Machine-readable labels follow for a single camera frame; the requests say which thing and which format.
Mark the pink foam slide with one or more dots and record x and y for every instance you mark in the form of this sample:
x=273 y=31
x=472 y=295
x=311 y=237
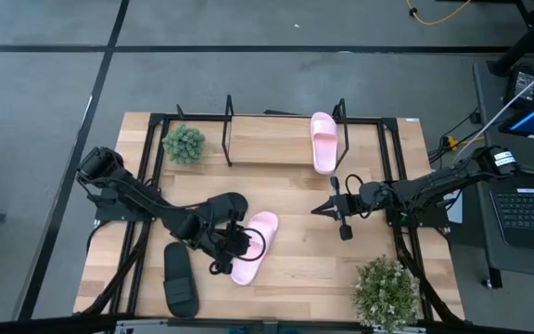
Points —
x=324 y=148
x=262 y=222

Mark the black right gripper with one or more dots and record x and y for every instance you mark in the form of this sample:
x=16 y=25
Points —
x=352 y=204

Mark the black foam slide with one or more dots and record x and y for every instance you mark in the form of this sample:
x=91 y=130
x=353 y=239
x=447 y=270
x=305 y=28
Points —
x=220 y=206
x=181 y=283

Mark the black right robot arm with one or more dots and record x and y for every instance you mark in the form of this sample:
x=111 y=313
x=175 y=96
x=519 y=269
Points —
x=438 y=183

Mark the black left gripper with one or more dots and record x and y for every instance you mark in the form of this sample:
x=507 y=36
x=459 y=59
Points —
x=230 y=243

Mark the yellow plug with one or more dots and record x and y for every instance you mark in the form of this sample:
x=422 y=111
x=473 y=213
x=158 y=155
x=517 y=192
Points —
x=453 y=142

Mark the black metal table frame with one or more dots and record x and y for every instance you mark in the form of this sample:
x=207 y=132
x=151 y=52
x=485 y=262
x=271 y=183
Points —
x=385 y=139

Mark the black laptop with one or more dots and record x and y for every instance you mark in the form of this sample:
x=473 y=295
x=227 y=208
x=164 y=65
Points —
x=526 y=218

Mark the small dark green plant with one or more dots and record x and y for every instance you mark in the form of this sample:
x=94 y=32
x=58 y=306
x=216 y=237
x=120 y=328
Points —
x=183 y=144

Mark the black stand base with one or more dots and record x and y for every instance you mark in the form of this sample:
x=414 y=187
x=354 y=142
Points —
x=526 y=42

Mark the bushy plant white flowers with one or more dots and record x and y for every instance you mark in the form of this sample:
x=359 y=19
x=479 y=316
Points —
x=385 y=297

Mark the wooden shelf black frame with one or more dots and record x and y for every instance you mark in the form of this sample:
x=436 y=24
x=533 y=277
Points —
x=271 y=139

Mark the silver mount bar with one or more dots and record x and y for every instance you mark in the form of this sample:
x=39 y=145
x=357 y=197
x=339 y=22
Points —
x=156 y=327

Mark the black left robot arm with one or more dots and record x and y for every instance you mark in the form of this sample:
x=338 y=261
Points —
x=146 y=197

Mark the dark grey desk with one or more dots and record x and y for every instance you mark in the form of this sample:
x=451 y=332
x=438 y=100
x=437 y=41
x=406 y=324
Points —
x=489 y=116

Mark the black device white label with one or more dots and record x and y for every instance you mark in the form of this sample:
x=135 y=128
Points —
x=523 y=86

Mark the black crossbar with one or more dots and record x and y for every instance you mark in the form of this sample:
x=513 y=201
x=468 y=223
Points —
x=40 y=325

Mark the pale blue white box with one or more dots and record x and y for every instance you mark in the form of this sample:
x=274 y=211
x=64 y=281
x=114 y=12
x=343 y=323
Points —
x=455 y=209

